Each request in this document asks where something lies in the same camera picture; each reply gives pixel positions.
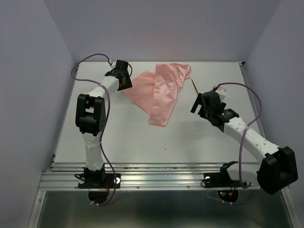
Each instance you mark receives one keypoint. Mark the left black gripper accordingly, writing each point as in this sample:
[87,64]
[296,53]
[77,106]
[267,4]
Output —
[127,84]

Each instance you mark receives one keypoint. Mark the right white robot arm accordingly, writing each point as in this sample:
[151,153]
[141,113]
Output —
[276,166]

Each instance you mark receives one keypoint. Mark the pink cloth napkin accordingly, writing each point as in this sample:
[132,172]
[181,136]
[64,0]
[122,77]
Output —
[156,92]

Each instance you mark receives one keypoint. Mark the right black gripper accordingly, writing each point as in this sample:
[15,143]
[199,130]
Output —
[198,101]

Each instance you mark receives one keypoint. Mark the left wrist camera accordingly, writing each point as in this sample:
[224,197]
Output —
[112,64]

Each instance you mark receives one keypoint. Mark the aluminium rail frame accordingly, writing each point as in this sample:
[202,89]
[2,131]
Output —
[161,167]

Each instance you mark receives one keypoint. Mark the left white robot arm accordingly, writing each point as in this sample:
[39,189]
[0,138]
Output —
[91,119]

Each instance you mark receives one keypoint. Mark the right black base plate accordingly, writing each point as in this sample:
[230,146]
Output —
[217,180]

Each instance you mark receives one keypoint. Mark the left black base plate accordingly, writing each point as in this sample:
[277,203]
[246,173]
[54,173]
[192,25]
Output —
[108,183]

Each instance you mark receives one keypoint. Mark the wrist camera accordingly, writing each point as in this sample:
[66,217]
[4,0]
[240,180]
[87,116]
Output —
[222,92]
[112,64]

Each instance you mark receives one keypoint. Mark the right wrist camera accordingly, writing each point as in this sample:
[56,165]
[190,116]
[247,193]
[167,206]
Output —
[222,92]

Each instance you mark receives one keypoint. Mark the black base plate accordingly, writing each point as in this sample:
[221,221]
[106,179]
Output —
[217,180]
[108,183]

